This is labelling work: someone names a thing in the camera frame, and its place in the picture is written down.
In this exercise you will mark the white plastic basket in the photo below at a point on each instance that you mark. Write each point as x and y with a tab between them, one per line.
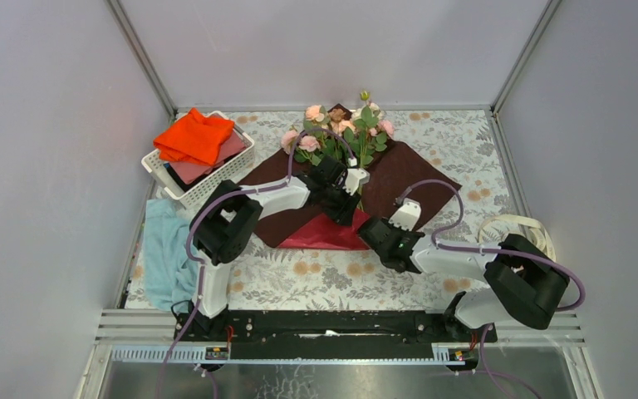
193	196

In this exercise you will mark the dark red wrapping paper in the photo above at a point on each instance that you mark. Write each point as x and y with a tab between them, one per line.
391	173

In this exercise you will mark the pink fake flower bunch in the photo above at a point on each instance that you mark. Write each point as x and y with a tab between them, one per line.
386	132

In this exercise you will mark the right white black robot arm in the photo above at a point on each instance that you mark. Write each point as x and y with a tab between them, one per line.
520	283

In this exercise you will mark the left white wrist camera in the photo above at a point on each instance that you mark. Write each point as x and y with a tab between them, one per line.
354	179

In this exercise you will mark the light blue cloth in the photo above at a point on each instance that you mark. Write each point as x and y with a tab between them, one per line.
170	276

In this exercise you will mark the peach fake flower stem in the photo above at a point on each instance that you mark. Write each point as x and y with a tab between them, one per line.
317	117

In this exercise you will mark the cream ribbon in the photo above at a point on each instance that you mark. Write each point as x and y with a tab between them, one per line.
497	228

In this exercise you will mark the dried brown fake flower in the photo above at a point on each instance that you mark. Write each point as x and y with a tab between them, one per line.
339	120

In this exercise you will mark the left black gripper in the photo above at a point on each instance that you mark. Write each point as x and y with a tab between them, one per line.
342	212

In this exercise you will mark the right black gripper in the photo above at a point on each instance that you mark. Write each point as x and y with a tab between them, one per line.
399	229

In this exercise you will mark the orange folded cloth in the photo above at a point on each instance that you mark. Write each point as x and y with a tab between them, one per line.
194	138

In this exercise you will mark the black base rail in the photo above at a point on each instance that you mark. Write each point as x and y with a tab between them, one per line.
251	335

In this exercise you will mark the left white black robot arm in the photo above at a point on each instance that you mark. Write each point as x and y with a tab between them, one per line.
221	230

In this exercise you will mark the floral patterned tablecloth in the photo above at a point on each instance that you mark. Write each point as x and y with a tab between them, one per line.
460	144

